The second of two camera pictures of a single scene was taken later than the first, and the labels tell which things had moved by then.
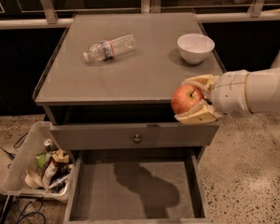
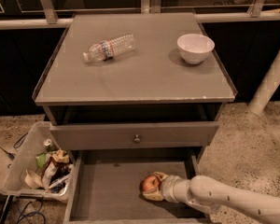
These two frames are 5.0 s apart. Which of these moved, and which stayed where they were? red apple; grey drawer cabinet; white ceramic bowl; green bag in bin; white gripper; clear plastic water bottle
Moved: red apple; white gripper
Stayed: green bag in bin; clear plastic water bottle; grey drawer cabinet; white ceramic bowl
